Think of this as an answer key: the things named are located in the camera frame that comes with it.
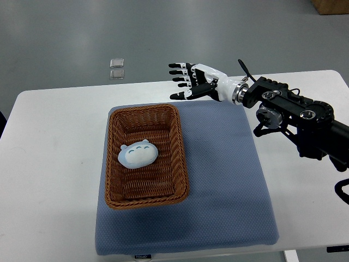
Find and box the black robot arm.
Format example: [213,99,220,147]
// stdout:
[233,59,348,172]

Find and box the brown wicker basket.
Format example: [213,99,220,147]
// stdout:
[105,104,189,210]

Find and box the light blue plush toy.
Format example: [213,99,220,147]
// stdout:
[118,139,158,169]

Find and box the blue quilted mat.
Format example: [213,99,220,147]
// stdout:
[95,100,279,255]

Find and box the upper floor metal plate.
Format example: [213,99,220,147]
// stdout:
[110,58,124,68]

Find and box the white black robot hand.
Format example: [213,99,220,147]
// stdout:
[169,63,248,105]

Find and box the black table control panel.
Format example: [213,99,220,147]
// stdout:
[326,245,349,253]

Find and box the cardboard box corner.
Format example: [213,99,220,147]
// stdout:
[311,0,348,15]

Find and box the white table leg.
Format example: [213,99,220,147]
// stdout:
[284,249,299,262]

